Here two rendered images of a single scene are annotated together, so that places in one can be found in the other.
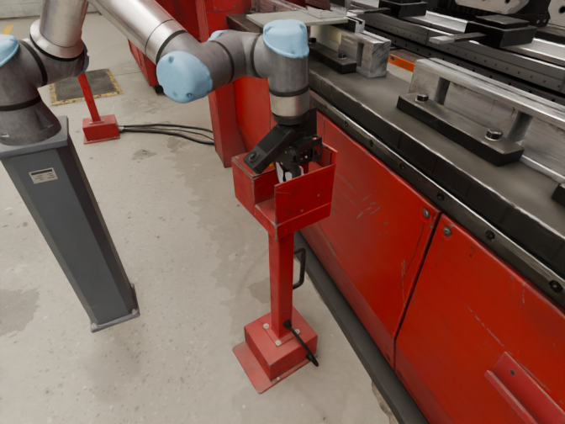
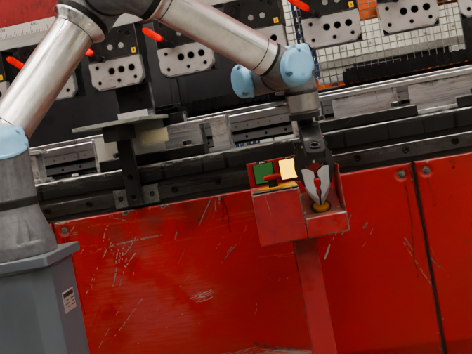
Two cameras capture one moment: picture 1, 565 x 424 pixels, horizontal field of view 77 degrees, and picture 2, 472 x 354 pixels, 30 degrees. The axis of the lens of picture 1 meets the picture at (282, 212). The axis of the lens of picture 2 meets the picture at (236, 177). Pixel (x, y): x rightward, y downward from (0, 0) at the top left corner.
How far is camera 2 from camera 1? 1.78 m
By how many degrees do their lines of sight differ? 62
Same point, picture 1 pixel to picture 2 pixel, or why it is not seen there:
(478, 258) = (459, 163)
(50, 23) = (34, 106)
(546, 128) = (418, 86)
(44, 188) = (71, 322)
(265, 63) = not seen: hidden behind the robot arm
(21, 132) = (48, 232)
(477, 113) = (368, 107)
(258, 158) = (319, 143)
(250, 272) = not seen: outside the picture
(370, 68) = (229, 139)
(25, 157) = (58, 268)
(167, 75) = (297, 61)
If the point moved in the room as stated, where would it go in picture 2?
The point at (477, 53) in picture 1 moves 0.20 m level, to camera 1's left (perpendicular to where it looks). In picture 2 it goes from (282, 114) to (245, 120)
